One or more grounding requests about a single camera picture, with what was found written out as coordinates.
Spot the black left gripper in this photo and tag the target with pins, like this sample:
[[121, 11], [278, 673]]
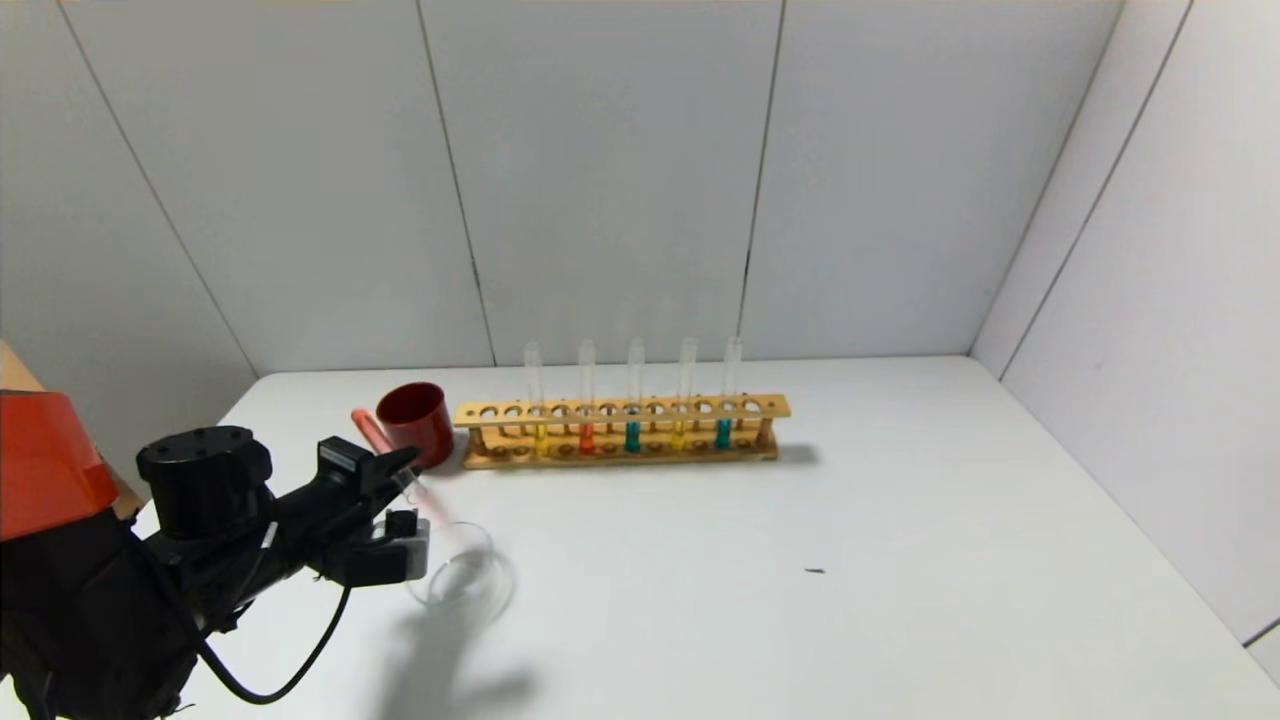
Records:
[[345, 461]]

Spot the red pigment glass test tube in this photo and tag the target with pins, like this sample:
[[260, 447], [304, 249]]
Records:
[[586, 438], [368, 425]]

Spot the yellow pigment glass test tube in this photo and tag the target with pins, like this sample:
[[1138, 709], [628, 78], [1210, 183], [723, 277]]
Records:
[[679, 435], [541, 440]]

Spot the orange and black left arm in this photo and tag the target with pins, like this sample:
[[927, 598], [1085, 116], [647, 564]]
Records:
[[60, 470]]

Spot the teal pigment glass test tube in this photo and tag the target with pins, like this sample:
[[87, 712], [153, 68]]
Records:
[[632, 436], [722, 433]]

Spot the wooden test tube rack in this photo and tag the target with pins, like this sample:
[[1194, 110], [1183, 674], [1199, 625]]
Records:
[[765, 404]]

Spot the dark red plastic cup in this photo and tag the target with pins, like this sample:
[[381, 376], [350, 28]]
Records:
[[425, 425]]

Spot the clear glass dish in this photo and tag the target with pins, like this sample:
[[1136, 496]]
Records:
[[470, 590]]

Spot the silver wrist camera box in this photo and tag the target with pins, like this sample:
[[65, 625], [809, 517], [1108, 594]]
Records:
[[395, 562]]

